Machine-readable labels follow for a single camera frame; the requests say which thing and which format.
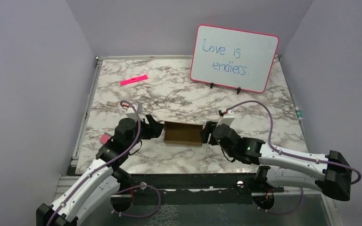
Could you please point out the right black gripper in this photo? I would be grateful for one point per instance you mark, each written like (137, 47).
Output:
(209, 126)

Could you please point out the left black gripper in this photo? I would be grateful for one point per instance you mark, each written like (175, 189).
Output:
(153, 130)

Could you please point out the brown cardboard box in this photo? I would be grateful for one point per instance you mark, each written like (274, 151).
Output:
(177, 133)

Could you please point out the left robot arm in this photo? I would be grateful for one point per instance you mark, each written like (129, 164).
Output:
(103, 178)

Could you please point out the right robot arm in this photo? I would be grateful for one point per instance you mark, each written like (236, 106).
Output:
(279, 167)

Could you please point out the small tan cardboard scrap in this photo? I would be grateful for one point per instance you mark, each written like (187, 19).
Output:
(112, 104)

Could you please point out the pink eraser block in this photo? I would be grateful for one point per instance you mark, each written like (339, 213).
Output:
(105, 137)

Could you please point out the pink marker pen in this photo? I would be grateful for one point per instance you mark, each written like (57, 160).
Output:
(134, 80)

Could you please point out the pink framed whiteboard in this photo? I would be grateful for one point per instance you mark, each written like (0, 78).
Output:
(233, 58)

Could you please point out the green white small bottle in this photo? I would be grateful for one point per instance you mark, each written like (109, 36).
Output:
(298, 113)

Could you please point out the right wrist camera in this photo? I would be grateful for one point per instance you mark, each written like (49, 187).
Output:
(226, 117)

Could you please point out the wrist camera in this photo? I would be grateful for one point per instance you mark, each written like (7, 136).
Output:
(134, 111)
(226, 117)

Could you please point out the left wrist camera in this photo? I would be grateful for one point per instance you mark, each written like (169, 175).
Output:
(134, 111)

